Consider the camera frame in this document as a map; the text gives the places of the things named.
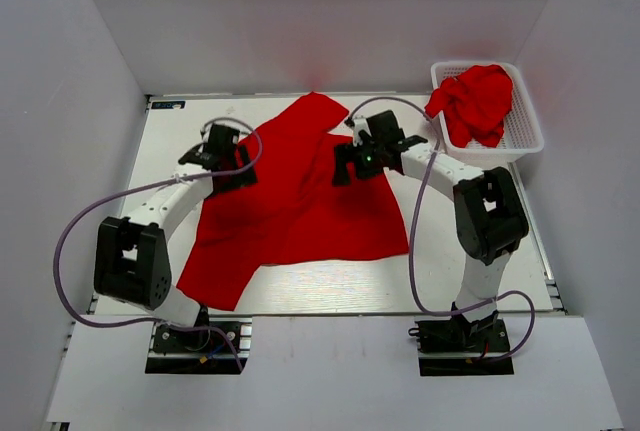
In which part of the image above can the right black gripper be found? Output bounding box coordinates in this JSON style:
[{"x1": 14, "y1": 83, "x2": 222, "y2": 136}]
[{"x1": 332, "y1": 136, "x2": 385, "y2": 186}]

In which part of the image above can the blue label sticker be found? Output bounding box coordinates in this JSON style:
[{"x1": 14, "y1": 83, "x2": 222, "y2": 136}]
[{"x1": 151, "y1": 101, "x2": 186, "y2": 110}]

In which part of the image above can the white plastic basket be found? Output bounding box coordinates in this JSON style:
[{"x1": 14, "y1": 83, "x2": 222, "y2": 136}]
[{"x1": 438, "y1": 62, "x2": 544, "y2": 167}]

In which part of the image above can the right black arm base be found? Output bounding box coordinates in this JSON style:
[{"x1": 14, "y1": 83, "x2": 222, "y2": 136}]
[{"x1": 408, "y1": 311, "x2": 514, "y2": 377}]

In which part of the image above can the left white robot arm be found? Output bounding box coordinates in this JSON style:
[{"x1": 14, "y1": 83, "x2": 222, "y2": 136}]
[{"x1": 94, "y1": 118, "x2": 257, "y2": 350}]

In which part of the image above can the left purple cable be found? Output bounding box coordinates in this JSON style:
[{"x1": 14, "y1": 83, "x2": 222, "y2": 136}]
[{"x1": 52, "y1": 118, "x2": 264, "y2": 372}]

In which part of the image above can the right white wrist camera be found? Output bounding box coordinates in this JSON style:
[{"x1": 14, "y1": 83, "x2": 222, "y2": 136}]
[{"x1": 345, "y1": 116, "x2": 372, "y2": 147}]

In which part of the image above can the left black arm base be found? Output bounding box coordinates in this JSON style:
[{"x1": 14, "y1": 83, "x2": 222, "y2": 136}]
[{"x1": 145, "y1": 310, "x2": 252, "y2": 376}]

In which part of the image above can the red t shirt in basket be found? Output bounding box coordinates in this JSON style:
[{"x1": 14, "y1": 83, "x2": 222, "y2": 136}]
[{"x1": 425, "y1": 64, "x2": 513, "y2": 148}]

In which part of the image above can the red t shirt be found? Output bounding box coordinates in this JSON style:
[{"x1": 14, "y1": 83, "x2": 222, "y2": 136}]
[
  {"x1": 177, "y1": 93, "x2": 408, "y2": 311},
  {"x1": 425, "y1": 64, "x2": 513, "y2": 148}
]

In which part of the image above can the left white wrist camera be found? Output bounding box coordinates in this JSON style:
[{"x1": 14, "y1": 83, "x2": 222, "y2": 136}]
[{"x1": 200, "y1": 121, "x2": 214, "y2": 149}]

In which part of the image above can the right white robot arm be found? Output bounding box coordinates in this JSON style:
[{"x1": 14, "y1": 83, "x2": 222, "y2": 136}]
[{"x1": 333, "y1": 111, "x2": 529, "y2": 350}]

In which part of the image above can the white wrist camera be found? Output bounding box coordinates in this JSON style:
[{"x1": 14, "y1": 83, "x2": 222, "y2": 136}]
[
  {"x1": 345, "y1": 116, "x2": 372, "y2": 147},
  {"x1": 200, "y1": 121, "x2": 214, "y2": 149}
]

